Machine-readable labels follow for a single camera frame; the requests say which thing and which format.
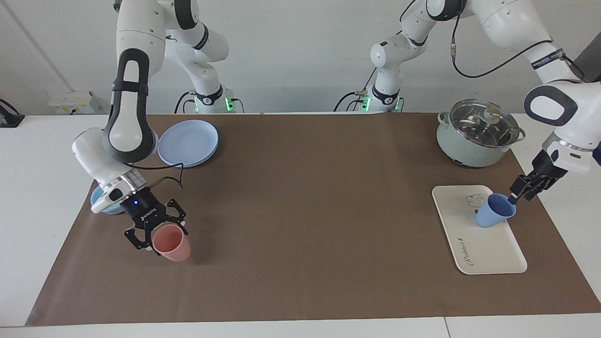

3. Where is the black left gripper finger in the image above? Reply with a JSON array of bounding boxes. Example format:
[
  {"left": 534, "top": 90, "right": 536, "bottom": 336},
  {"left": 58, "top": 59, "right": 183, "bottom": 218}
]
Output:
[
  {"left": 525, "top": 177, "right": 554, "bottom": 202},
  {"left": 509, "top": 175, "right": 533, "bottom": 205}
]

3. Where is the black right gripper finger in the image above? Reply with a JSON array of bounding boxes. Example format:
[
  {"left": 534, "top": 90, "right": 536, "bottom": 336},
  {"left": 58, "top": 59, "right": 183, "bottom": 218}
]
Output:
[
  {"left": 124, "top": 225, "right": 156, "bottom": 252},
  {"left": 164, "top": 199, "right": 189, "bottom": 236}
]

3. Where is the pink cup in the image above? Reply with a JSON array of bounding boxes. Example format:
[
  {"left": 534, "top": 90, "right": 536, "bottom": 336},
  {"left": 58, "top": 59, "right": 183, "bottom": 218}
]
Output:
[{"left": 153, "top": 224, "right": 192, "bottom": 263}]

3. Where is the blue ribbed cup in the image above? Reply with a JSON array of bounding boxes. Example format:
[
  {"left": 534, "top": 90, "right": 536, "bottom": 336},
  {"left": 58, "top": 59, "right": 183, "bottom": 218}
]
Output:
[{"left": 475, "top": 193, "right": 517, "bottom": 229}]

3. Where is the cream rabbit print tray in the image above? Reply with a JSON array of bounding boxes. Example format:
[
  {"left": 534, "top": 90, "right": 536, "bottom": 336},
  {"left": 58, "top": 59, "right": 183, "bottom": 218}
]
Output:
[{"left": 432, "top": 185, "right": 528, "bottom": 275}]

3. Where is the light blue bowl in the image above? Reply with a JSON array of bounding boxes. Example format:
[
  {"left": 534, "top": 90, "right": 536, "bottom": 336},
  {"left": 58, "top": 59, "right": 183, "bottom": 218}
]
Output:
[{"left": 90, "top": 185, "right": 126, "bottom": 215}]

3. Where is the pale green cooking pot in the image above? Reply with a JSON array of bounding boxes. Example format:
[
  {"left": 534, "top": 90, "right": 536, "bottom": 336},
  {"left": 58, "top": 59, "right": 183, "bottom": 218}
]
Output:
[{"left": 436, "top": 112, "right": 526, "bottom": 169}]

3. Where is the lavender blue plate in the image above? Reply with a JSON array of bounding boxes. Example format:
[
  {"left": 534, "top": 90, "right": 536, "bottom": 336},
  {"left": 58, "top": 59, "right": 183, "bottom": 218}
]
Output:
[{"left": 157, "top": 120, "right": 220, "bottom": 169}]

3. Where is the glass pot lid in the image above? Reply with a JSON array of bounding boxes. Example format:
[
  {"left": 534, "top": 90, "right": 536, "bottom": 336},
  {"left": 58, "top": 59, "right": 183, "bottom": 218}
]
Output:
[{"left": 443, "top": 99, "right": 521, "bottom": 149}]

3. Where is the brown table mat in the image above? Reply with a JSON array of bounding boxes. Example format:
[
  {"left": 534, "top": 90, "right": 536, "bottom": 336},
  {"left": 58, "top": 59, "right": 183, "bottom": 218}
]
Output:
[{"left": 25, "top": 113, "right": 601, "bottom": 327}]

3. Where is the white power strip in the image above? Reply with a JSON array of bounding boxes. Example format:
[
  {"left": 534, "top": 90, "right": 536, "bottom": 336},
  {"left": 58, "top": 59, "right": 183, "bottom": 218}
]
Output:
[{"left": 48, "top": 91, "right": 100, "bottom": 114}]

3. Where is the black desk clamp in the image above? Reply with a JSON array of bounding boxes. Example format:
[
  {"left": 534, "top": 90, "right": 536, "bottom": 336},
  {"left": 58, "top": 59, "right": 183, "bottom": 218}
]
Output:
[{"left": 0, "top": 99, "right": 25, "bottom": 128}]

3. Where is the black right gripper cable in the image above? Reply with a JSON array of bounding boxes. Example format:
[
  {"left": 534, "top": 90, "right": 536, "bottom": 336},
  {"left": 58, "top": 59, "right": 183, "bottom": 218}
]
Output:
[{"left": 126, "top": 162, "right": 185, "bottom": 191}]

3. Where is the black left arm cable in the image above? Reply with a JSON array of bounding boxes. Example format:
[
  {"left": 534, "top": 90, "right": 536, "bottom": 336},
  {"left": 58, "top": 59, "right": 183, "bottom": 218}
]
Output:
[{"left": 399, "top": 0, "right": 587, "bottom": 81}]

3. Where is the black base cable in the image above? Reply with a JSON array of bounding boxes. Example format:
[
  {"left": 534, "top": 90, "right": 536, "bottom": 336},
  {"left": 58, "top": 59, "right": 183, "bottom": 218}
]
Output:
[
  {"left": 333, "top": 67, "right": 378, "bottom": 113},
  {"left": 174, "top": 91, "right": 198, "bottom": 114}
]

